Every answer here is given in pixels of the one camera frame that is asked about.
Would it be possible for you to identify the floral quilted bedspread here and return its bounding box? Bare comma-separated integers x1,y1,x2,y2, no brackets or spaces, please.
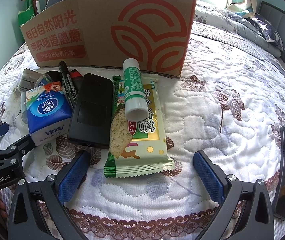
0,0,285,240

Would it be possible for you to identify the blue star-patterned folded blanket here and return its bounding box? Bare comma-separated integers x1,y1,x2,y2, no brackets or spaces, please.
226,11,285,58

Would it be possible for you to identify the white green glue stick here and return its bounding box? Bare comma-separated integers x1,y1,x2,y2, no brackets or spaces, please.
122,58,149,122

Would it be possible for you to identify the blue tissue packet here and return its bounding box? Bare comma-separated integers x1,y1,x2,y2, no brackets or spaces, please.
26,81,73,146

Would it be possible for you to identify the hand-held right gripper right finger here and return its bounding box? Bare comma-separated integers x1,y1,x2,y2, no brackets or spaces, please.
193,150,275,240

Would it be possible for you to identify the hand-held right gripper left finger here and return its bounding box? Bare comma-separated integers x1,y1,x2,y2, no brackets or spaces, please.
7,150,92,240

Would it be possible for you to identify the grey plastic object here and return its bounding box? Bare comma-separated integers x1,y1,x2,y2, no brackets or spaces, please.
19,68,41,92

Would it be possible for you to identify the small tape roll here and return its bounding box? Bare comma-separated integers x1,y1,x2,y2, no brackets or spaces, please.
36,71,60,88

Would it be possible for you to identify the grey padded headboard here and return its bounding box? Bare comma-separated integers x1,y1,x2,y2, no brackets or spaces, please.
258,1,285,55

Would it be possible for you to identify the black marker pen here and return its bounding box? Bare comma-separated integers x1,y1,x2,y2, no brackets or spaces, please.
58,61,78,106

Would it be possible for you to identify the green cracker snack packet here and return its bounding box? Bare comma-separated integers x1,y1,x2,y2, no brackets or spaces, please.
104,74,175,179

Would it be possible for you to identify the green bag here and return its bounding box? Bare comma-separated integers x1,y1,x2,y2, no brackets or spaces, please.
17,0,39,27

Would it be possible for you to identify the red black lighter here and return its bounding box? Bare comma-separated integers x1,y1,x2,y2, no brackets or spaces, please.
69,69,84,93

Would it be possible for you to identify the brown cardboard box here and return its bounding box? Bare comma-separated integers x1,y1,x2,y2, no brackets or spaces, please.
20,0,198,79

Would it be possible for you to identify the black rectangular case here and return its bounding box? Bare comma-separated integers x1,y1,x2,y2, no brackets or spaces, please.
67,73,115,149

